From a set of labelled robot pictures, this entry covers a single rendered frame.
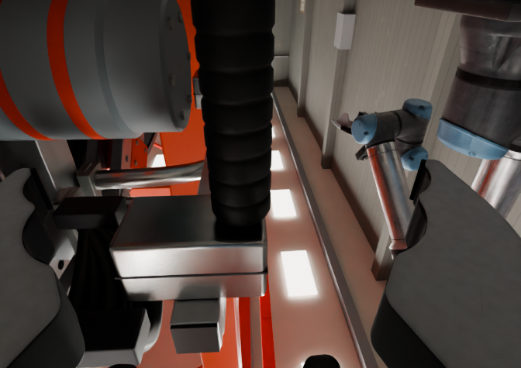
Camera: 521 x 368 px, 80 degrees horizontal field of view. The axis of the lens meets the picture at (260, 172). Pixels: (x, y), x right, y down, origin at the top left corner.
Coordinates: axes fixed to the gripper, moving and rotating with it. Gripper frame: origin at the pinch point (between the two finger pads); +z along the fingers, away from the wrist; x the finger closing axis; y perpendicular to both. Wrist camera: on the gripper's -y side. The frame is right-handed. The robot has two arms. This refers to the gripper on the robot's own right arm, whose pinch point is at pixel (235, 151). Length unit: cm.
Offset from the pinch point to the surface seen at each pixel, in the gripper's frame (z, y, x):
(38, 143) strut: 19.3, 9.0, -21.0
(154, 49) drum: 15.9, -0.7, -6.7
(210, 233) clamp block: 3.0, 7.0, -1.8
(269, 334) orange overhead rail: 144, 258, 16
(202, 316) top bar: 1.1, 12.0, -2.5
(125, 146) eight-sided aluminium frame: 38.8, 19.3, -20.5
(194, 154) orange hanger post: 60, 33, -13
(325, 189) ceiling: 790, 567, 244
